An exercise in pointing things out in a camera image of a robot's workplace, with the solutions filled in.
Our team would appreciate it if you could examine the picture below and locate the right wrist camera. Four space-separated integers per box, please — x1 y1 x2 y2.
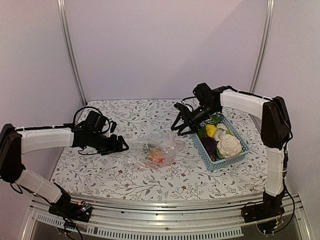
173 102 194 113

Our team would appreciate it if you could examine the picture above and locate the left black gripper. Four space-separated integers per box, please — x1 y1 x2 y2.
89 131 129 156

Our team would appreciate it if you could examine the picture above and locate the clear zip top bag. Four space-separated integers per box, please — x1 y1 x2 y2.
124 132 186 170

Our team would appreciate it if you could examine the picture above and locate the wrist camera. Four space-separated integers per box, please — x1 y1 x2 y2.
173 102 194 113
109 120 117 133

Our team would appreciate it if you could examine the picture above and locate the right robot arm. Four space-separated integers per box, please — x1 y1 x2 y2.
171 82 293 218

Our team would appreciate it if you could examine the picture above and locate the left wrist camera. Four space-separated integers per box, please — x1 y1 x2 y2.
109 120 117 133

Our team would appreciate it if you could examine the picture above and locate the left aluminium corner post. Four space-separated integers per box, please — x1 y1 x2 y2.
57 0 87 106

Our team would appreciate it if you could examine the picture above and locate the floral patterned table mat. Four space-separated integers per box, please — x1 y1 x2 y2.
51 99 267 201

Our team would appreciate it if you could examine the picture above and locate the light blue plastic basket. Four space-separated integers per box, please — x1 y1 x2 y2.
190 113 249 172

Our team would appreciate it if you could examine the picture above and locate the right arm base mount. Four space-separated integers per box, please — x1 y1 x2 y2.
240 200 285 223

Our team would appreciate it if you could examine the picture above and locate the purple fake eggplant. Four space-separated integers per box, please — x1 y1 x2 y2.
200 136 217 162

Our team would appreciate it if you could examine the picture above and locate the white fake garlic bulb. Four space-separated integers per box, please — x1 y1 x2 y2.
213 128 234 142

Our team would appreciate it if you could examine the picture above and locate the orange green fake fruit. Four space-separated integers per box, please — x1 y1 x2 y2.
148 149 164 164

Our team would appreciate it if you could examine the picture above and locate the aluminium rail frame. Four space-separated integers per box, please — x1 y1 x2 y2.
21 193 313 240

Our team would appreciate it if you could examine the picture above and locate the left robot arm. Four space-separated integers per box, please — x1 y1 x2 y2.
0 110 129 217

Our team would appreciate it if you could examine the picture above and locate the right aluminium corner post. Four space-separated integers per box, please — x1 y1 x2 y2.
249 0 275 94

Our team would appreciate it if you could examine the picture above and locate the white fake cauliflower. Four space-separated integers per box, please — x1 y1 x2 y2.
216 134 242 159

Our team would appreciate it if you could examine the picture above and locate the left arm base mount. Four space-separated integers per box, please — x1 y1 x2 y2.
48 200 93 223

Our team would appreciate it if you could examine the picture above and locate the aluminium corner post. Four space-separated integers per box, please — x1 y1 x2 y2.
249 0 275 94
57 0 87 106

